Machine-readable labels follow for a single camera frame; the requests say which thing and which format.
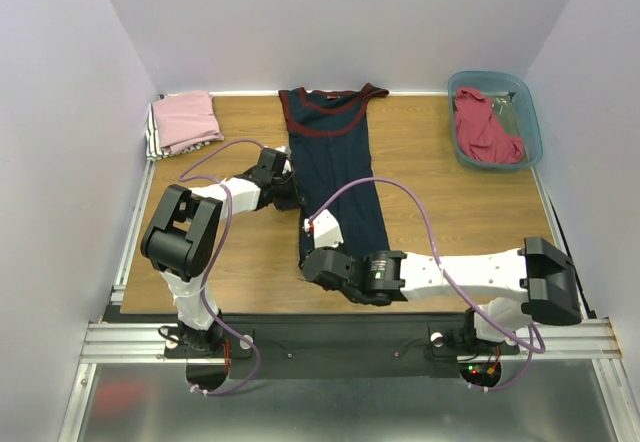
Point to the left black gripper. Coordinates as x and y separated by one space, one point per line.
294 201

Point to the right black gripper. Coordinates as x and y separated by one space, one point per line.
311 268

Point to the navy jersey tank top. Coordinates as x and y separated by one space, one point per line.
329 142

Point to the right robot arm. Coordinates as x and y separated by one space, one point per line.
505 291

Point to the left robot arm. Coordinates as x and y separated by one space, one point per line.
188 230

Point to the pink folded tank top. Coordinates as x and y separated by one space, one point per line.
185 119

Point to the striped folded tank top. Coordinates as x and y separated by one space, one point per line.
153 150

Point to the red tank top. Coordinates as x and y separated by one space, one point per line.
479 133

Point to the teal plastic bin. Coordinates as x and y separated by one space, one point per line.
491 84

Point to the green garment in bin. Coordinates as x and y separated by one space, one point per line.
502 107

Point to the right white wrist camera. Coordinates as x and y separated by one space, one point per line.
324 230

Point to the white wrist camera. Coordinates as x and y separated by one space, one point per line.
324 230
288 164

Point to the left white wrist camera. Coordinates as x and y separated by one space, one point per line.
288 164

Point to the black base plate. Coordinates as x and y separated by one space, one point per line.
271 347

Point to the aluminium frame rail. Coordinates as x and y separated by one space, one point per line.
130 343

